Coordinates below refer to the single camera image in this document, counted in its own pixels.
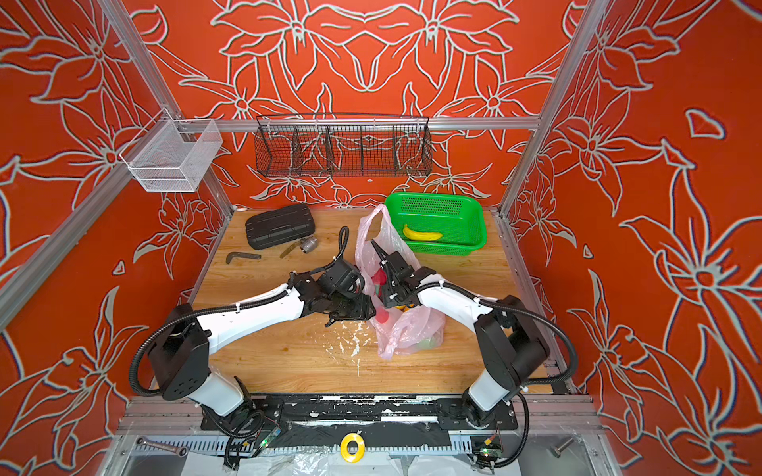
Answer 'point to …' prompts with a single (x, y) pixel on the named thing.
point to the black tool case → (280, 225)
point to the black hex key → (240, 255)
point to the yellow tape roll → (360, 451)
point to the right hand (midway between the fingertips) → (394, 292)
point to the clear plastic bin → (173, 155)
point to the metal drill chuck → (307, 245)
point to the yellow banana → (421, 236)
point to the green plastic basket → (457, 217)
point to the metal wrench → (181, 450)
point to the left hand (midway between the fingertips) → (371, 311)
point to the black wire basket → (342, 145)
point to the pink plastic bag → (400, 330)
